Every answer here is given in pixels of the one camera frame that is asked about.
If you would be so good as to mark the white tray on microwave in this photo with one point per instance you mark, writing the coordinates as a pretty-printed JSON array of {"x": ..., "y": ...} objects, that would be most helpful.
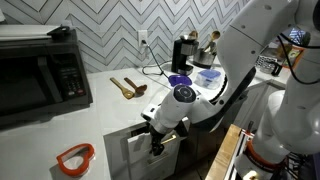
[{"x": 24, "y": 32}]

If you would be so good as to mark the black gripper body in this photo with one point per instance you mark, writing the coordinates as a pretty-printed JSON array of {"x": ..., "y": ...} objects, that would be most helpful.
[{"x": 157, "y": 146}]

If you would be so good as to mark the clear plastic food container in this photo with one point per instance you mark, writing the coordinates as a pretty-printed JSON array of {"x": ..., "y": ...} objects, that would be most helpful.
[{"x": 208, "y": 78}]

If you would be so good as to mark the dark wooden spoon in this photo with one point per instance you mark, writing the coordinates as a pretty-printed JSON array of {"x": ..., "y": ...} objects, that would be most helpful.
[{"x": 139, "y": 90}]

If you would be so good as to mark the steel utensil holder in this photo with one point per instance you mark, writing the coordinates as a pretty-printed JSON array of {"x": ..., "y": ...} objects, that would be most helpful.
[{"x": 204, "y": 57}]

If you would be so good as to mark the wire dish basket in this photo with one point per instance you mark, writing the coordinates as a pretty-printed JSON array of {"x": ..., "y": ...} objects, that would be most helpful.
[{"x": 268, "y": 65}]

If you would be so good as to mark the white drawer with gold handle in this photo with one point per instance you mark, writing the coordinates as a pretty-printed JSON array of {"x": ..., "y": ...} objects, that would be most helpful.
[{"x": 143, "y": 164}]

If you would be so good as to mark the white wall outlet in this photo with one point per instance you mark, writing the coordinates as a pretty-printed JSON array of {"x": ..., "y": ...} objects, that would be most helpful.
[{"x": 142, "y": 37}]

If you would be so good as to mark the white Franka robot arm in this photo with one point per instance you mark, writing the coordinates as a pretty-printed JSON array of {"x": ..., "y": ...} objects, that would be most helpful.
[{"x": 291, "y": 121}]

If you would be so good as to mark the red heart cookie cutter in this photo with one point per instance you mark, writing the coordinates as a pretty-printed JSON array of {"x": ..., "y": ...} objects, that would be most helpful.
[{"x": 75, "y": 161}]

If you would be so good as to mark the black microwave oven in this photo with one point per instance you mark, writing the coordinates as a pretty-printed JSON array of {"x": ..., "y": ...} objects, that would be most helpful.
[{"x": 41, "y": 78}]

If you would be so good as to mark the purple container lid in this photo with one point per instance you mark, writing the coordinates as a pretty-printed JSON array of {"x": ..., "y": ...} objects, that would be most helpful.
[{"x": 179, "y": 79}]

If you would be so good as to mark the grey lower cabinet drawers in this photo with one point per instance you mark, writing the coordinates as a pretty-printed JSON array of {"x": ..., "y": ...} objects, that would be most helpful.
[{"x": 252, "y": 108}]

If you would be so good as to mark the light wooden spoon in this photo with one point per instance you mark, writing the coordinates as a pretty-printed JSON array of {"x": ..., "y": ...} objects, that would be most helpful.
[{"x": 128, "y": 94}]

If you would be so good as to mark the black coffee maker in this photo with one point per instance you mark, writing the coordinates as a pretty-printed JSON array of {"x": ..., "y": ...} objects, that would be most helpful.
[{"x": 184, "y": 47}]

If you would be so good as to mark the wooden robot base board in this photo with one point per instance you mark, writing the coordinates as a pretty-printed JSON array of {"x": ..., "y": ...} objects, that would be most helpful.
[{"x": 220, "y": 165}]

